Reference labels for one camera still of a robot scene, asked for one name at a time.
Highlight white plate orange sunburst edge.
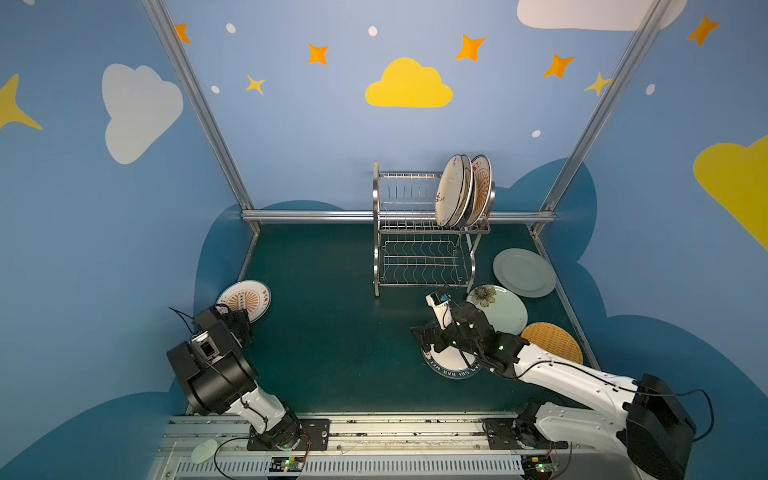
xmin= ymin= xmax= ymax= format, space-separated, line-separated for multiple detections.
xmin=217 ymin=280 xmax=272 ymax=323

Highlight stainless steel dish rack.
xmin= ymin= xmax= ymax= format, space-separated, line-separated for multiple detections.
xmin=372 ymin=166 xmax=490 ymax=296

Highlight white plate gold ring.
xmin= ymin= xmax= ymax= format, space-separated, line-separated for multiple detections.
xmin=449 ymin=154 xmax=476 ymax=229

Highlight white plate floral sprigs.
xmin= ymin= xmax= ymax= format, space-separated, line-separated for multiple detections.
xmin=435 ymin=154 xmax=468 ymax=227

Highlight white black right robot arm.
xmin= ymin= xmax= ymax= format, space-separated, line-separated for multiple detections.
xmin=411 ymin=295 xmax=697 ymax=479

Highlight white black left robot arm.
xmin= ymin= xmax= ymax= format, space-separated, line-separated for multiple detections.
xmin=166 ymin=303 xmax=302 ymax=450

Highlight white plate green lettered rim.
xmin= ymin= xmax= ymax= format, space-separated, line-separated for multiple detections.
xmin=419 ymin=344 xmax=482 ymax=380

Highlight pale green sunflower plate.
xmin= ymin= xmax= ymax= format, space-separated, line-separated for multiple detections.
xmin=467 ymin=285 xmax=528 ymax=335

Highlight plain grey-green plate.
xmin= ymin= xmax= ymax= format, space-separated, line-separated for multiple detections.
xmin=493 ymin=248 xmax=557 ymax=298

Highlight orange woven round plate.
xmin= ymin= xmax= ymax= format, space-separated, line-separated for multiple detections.
xmin=521 ymin=322 xmax=584 ymax=364

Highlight pale green round disc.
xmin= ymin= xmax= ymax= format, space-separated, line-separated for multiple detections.
xmin=190 ymin=439 xmax=219 ymax=465

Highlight left green circuit board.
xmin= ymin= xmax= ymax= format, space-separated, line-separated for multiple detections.
xmin=268 ymin=457 xmax=305 ymax=474

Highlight green circuit board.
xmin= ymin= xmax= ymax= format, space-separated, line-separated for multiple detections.
xmin=268 ymin=457 xmax=305 ymax=474
xmin=520 ymin=456 xmax=556 ymax=480

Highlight right green circuit board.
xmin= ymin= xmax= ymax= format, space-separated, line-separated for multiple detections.
xmin=520 ymin=456 xmax=556 ymax=480

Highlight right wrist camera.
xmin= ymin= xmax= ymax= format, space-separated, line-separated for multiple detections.
xmin=425 ymin=291 xmax=452 ymax=330

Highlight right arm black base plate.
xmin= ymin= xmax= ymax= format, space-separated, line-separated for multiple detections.
xmin=482 ymin=418 xmax=569 ymax=450

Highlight aluminium frame back rail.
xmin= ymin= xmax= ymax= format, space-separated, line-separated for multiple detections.
xmin=241 ymin=209 xmax=556 ymax=224

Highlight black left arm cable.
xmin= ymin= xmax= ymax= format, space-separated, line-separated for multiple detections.
xmin=212 ymin=436 xmax=271 ymax=480

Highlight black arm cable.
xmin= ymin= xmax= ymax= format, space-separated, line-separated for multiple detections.
xmin=212 ymin=436 xmax=271 ymax=480
xmin=635 ymin=388 xmax=716 ymax=444

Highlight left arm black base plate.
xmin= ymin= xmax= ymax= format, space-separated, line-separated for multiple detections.
xmin=247 ymin=418 xmax=331 ymax=451

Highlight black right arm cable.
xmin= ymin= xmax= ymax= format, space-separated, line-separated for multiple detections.
xmin=635 ymin=388 xmax=716 ymax=444

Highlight aluminium frame left post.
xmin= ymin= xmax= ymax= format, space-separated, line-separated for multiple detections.
xmin=141 ymin=0 xmax=253 ymax=210

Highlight aluminium frame post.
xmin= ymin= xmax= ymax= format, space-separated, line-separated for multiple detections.
xmin=141 ymin=0 xmax=253 ymax=210
xmin=540 ymin=0 xmax=672 ymax=217

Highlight aluminium frame right post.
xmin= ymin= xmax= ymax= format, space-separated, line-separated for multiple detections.
xmin=540 ymin=0 xmax=672 ymax=217

